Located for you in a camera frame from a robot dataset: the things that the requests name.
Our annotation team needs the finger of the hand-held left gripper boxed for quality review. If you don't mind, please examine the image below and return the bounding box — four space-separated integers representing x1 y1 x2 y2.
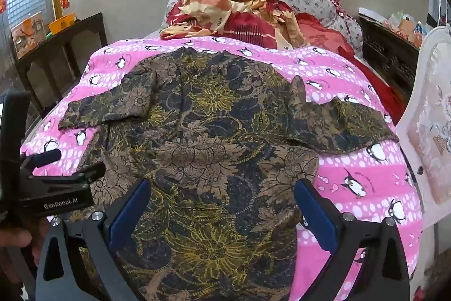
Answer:
22 149 63 170
33 162 106 187

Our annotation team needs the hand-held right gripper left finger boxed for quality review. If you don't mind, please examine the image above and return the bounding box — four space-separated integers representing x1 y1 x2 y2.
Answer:
35 177 152 301

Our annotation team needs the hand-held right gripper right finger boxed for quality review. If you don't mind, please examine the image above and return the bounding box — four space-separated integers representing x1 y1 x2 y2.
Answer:
293 178 411 301

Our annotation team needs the brown floral shirt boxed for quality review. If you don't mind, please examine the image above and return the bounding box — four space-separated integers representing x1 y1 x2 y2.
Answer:
58 47 399 301

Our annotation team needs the person's left hand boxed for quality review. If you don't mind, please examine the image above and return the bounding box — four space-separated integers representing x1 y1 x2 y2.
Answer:
0 218 50 284

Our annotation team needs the pink penguin blanket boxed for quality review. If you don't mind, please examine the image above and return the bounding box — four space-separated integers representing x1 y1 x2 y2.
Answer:
19 36 425 301

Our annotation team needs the printed cardboard box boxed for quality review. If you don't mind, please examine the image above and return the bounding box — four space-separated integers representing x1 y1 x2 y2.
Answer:
10 17 48 58

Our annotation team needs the dark wooden side cabinet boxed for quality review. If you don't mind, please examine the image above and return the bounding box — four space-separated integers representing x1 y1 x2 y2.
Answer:
14 12 108 118

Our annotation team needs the orange box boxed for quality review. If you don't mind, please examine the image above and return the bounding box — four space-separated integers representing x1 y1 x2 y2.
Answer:
48 15 76 34

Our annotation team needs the dark carved wooden cabinet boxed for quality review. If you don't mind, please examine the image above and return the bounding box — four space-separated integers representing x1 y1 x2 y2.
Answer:
357 15 421 104

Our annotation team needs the red blanket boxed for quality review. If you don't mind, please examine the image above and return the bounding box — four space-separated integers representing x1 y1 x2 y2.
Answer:
296 12 406 122

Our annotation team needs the pile of colourful packets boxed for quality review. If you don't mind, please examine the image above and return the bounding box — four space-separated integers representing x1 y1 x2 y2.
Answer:
382 12 428 48

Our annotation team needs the dark red patterned cushion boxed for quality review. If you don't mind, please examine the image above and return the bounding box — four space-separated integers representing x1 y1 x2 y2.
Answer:
329 0 357 20

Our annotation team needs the red yellow floral quilt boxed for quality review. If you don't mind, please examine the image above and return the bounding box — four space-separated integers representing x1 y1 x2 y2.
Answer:
159 0 311 49

